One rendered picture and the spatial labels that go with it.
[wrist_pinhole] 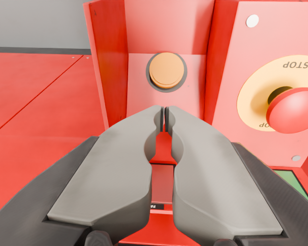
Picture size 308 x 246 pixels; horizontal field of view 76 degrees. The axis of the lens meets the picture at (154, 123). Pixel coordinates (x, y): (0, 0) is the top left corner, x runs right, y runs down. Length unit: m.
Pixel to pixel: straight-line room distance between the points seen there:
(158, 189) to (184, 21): 0.17
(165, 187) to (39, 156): 0.27
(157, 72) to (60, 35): 0.88
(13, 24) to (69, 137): 0.82
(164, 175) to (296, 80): 0.14
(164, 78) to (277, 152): 0.14
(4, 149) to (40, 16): 0.74
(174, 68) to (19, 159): 0.32
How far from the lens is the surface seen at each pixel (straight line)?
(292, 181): 0.25
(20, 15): 1.14
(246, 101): 0.19
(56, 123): 0.49
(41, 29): 1.11
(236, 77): 0.18
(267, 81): 0.19
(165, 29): 0.23
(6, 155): 0.45
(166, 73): 0.22
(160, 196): 0.20
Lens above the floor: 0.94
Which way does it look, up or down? 54 degrees down
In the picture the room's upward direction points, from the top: 174 degrees counter-clockwise
